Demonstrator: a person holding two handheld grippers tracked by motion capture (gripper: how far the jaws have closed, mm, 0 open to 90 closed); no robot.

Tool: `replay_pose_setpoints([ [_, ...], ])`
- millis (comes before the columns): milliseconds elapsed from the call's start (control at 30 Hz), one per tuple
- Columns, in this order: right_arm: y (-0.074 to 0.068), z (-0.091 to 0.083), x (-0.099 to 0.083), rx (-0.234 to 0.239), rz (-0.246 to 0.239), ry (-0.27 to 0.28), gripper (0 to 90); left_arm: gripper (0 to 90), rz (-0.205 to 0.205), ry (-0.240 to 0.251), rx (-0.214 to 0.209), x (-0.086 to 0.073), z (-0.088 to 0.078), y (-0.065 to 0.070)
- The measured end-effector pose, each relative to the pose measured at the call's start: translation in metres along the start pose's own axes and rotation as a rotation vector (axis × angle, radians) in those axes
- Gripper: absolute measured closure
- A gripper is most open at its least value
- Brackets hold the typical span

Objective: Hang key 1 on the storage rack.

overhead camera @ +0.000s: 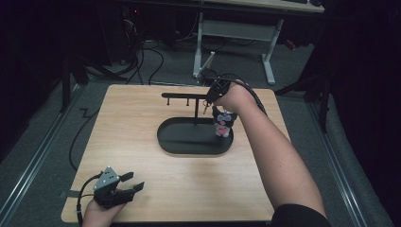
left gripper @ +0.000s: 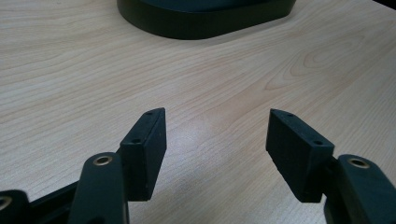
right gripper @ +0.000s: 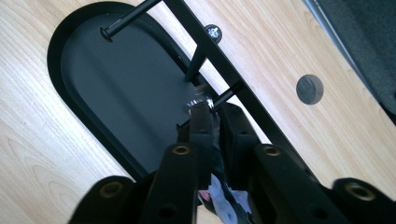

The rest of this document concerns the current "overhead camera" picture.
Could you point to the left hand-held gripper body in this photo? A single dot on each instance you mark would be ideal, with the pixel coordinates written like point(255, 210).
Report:
point(108, 189)

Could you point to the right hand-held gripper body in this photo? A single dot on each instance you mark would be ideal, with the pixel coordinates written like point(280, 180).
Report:
point(212, 78)

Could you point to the black hook stand with tray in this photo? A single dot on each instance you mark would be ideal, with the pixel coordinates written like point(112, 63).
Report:
point(192, 138)

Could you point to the person's right hand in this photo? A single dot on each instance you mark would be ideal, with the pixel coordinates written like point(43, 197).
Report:
point(235, 97)

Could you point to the person's left hand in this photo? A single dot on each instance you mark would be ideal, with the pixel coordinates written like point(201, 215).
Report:
point(99, 216)

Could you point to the grey tape strip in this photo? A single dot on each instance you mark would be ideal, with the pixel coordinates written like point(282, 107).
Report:
point(73, 193)

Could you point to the small red object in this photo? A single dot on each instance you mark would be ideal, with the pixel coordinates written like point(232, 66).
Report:
point(290, 44)

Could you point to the black metal stand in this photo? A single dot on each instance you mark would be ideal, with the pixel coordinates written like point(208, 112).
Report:
point(66, 78)

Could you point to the black sleeve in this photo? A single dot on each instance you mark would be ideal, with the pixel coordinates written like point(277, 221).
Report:
point(299, 217)

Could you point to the white metal frame desk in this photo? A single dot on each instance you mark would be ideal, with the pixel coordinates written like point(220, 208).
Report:
point(236, 30)

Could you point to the metal floor rail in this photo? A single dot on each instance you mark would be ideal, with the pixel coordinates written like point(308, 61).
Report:
point(337, 167)
point(34, 157)

